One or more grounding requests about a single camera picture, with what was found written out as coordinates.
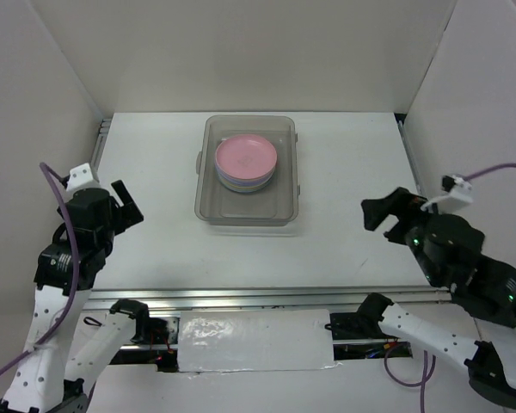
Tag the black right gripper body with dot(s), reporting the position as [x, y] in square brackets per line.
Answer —
[408, 218]

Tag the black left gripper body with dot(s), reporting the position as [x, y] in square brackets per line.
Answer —
[113, 228]

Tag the blue plastic plate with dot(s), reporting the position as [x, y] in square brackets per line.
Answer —
[245, 190]

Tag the purple plate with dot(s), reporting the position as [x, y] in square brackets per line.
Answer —
[231, 180]

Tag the pink plastic plate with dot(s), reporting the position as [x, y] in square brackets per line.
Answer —
[246, 156]

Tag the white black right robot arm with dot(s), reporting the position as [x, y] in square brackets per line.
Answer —
[448, 249]

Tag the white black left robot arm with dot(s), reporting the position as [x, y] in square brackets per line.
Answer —
[48, 378]

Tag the clear plastic bin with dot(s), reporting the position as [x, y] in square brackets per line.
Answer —
[276, 204]

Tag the white glossy cover panel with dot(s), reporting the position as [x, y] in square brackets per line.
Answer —
[261, 341]

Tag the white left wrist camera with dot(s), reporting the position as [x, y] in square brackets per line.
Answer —
[82, 177]

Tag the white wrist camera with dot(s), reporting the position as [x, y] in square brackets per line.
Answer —
[82, 177]
[457, 193]

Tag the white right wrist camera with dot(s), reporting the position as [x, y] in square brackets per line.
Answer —
[457, 193]

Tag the aluminium rail frame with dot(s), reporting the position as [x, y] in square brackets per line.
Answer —
[324, 259]

